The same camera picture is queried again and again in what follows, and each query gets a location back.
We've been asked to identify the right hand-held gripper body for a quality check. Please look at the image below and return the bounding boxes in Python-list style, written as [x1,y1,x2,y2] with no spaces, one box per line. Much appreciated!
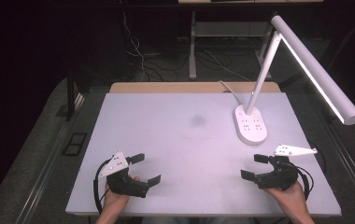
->
[255,143,319,191]

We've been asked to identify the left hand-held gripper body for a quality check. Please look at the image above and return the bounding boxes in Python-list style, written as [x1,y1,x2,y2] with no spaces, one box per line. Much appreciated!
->
[97,150,150,199]

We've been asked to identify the person's right hand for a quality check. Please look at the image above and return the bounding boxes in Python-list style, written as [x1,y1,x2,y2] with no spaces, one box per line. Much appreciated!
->
[263,180,308,217]

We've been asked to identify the white desk lamp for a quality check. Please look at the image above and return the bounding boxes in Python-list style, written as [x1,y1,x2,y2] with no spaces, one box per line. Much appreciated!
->
[234,14,355,147]

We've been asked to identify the white table cover sheet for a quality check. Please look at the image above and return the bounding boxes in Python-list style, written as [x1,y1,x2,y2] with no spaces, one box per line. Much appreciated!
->
[65,91,343,217]

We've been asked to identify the black metal stand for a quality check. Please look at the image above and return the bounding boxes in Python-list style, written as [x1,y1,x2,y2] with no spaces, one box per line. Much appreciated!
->
[55,74,78,121]

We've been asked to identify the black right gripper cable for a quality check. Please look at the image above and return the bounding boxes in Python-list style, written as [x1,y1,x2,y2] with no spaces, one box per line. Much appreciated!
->
[295,142,327,201]

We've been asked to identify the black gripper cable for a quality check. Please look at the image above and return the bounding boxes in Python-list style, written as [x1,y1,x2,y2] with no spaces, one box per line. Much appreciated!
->
[295,142,327,201]
[92,158,112,216]

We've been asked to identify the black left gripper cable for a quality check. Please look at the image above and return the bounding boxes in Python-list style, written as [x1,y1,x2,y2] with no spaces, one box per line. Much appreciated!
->
[92,158,112,216]

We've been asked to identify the black rectangular floor frame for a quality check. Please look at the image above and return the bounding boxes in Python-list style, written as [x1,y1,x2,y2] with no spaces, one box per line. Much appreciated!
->
[61,132,89,157]

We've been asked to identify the white lamp cable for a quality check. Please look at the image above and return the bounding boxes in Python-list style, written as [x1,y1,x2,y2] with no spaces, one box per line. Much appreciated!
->
[218,79,246,106]

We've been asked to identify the tangle of floor cables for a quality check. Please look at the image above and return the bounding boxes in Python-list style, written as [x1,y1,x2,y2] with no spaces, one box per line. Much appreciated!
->
[118,0,251,83]

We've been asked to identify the grey metal table frame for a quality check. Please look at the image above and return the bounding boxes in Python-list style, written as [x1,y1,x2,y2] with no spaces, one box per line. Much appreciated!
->
[188,10,276,81]

